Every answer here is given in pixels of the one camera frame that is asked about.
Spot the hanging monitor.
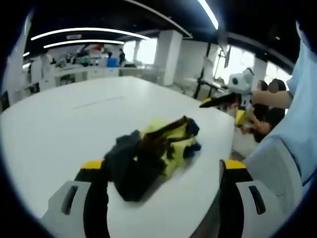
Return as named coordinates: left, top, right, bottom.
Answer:
left=223, top=46, right=232, bottom=68

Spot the yellow cloth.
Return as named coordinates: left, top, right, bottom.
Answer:
left=234, top=109, right=254, bottom=127

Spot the black metal stand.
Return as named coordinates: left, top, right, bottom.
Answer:
left=192, top=42, right=225, bottom=100

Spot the long ceiling light strip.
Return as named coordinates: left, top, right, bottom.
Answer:
left=43, top=39, right=125, bottom=49
left=197, top=0, right=220, bottom=30
left=30, top=27, right=151, bottom=42

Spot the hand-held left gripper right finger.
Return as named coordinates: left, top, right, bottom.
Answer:
left=217, top=159, right=280, bottom=238

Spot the yellow and dark garment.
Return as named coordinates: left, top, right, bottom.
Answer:
left=103, top=115, right=203, bottom=203

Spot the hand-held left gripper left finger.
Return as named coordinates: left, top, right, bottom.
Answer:
left=39, top=160, right=111, bottom=238

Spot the person's right hand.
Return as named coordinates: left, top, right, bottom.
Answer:
left=250, top=89, right=275, bottom=108

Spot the person in light blue shirt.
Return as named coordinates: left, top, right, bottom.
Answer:
left=246, top=21, right=317, bottom=189

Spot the grey padded chair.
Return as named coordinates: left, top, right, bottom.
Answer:
left=242, top=137, right=305, bottom=238

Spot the white lab counter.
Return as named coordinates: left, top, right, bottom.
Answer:
left=52, top=64, right=120, bottom=87

